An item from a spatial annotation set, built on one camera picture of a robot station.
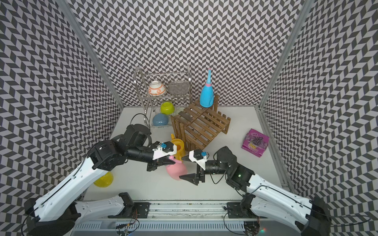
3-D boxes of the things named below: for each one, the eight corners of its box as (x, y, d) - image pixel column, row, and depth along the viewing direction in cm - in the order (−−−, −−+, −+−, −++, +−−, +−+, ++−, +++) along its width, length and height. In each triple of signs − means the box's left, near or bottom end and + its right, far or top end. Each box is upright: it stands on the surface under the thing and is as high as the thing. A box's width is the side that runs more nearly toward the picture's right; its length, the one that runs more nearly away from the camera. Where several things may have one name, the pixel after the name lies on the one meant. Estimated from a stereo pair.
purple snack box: (238, 146, 97) (240, 142, 93) (247, 131, 105) (249, 126, 101) (260, 158, 92) (263, 154, 88) (268, 141, 100) (271, 137, 96)
